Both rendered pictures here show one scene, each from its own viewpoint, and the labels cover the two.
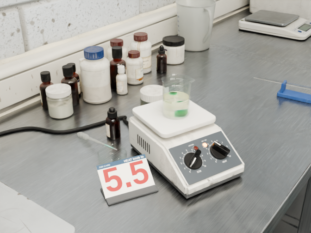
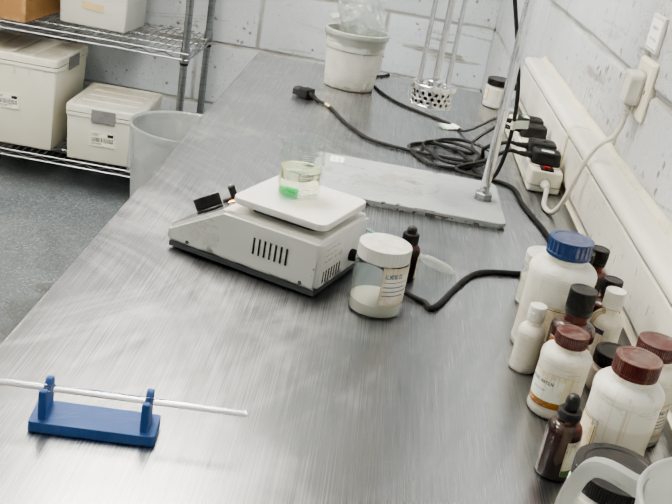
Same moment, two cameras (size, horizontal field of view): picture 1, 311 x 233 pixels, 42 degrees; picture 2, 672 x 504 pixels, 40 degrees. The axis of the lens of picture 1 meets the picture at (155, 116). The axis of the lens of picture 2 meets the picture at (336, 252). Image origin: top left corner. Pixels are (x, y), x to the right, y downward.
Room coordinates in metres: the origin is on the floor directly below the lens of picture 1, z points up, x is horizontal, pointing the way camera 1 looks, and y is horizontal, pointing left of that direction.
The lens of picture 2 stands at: (1.52, -0.59, 1.19)
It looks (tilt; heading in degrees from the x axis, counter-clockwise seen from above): 22 degrees down; 143
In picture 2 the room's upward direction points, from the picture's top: 10 degrees clockwise
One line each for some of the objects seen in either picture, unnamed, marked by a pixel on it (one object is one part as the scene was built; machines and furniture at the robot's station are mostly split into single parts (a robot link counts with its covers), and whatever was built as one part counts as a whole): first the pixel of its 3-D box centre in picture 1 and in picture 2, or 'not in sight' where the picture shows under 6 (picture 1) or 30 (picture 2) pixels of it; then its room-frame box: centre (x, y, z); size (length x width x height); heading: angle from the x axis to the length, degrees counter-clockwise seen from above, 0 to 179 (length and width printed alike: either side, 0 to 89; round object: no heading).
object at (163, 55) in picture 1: (161, 58); (563, 433); (1.10, -0.02, 0.79); 0.03 x 0.03 x 0.08
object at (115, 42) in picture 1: (117, 57); (643, 387); (1.08, 0.11, 0.80); 0.06 x 0.06 x 0.10
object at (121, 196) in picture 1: (127, 178); not in sight; (0.56, 0.05, 0.77); 0.09 x 0.06 x 0.04; 114
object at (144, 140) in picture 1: (180, 140); (277, 229); (0.65, -0.05, 0.79); 0.22 x 0.13 x 0.08; 32
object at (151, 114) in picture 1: (173, 114); (301, 201); (0.68, -0.03, 0.83); 0.12 x 0.12 x 0.01; 32
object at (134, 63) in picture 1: (134, 67); (561, 371); (1.03, 0.06, 0.79); 0.05 x 0.05 x 0.09
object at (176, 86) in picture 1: (177, 96); (299, 166); (0.67, -0.04, 0.87); 0.06 x 0.05 x 0.08; 79
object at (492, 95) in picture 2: not in sight; (498, 92); (0.00, 0.90, 0.78); 0.06 x 0.06 x 0.06
